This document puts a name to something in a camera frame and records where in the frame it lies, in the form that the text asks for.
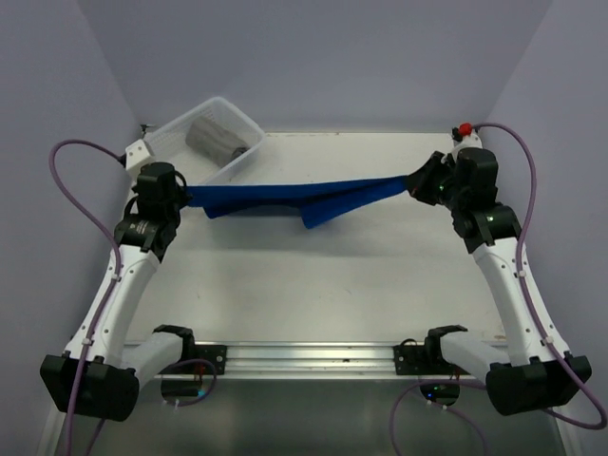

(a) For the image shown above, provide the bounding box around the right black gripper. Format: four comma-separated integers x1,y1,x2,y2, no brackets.
403,151,466,212

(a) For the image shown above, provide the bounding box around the grey towel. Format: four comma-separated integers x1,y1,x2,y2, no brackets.
185,117,249,167

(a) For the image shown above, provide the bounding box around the blue towel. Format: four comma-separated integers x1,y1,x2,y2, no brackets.
187,175,409,229

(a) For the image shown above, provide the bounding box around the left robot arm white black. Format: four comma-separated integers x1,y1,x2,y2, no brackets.
40,162,198,422

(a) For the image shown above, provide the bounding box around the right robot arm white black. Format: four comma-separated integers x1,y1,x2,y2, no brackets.
408,147,592,416

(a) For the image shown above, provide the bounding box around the white plastic basket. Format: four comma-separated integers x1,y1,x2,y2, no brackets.
125,97,266,185

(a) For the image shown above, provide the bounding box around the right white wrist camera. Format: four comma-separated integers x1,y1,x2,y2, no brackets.
451,123,483,156

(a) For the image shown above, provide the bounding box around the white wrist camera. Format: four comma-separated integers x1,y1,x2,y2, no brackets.
451,123,483,156
125,140,155,176

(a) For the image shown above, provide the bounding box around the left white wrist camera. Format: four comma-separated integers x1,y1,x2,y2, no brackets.
125,140,155,176

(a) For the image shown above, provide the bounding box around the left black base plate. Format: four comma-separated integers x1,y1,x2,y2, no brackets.
161,344,228,375

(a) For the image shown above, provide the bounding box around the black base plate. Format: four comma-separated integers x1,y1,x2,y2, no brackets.
161,344,228,375
392,338,467,376

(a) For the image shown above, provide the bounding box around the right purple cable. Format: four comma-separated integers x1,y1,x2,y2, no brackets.
391,122,608,456

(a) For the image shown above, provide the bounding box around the aluminium mounting rail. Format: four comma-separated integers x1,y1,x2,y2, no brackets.
118,339,500,381

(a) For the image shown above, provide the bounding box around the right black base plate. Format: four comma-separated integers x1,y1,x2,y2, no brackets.
392,338,467,376

